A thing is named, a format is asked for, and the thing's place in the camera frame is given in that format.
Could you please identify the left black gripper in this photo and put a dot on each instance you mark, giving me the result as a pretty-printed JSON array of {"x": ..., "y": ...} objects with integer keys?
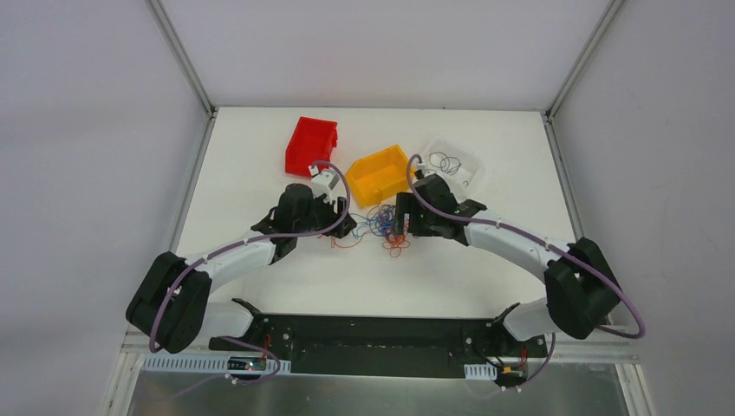
[{"x": 338, "y": 217}]

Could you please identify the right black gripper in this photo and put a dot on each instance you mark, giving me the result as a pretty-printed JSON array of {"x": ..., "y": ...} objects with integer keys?
[{"x": 409, "y": 213}]

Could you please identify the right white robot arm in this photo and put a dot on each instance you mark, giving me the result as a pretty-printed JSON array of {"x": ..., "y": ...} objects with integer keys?
[{"x": 580, "y": 288}]

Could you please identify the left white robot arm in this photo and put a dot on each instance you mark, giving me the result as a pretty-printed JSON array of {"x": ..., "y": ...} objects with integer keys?
[{"x": 172, "y": 305}]

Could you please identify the white plastic bin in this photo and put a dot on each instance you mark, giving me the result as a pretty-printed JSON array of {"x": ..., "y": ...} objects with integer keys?
[{"x": 455, "y": 162}]

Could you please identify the yellow plastic bin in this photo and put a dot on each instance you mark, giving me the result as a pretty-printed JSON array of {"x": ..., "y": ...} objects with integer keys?
[{"x": 378, "y": 176}]

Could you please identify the red plastic bin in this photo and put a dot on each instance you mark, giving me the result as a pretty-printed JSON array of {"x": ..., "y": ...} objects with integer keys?
[{"x": 312, "y": 140}]

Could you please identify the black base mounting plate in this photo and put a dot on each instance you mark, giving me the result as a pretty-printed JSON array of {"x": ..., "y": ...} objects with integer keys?
[{"x": 385, "y": 346}]

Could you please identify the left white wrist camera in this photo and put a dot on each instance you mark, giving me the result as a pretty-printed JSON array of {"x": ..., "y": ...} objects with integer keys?
[{"x": 322, "y": 184}]

